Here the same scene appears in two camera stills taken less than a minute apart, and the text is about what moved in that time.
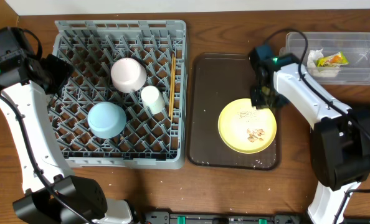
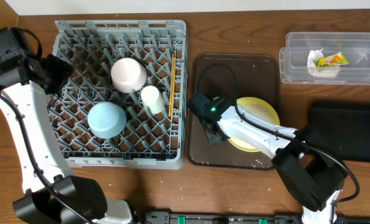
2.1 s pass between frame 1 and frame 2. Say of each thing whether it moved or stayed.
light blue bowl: stayed
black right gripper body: moved
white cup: stayed
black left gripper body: stayed
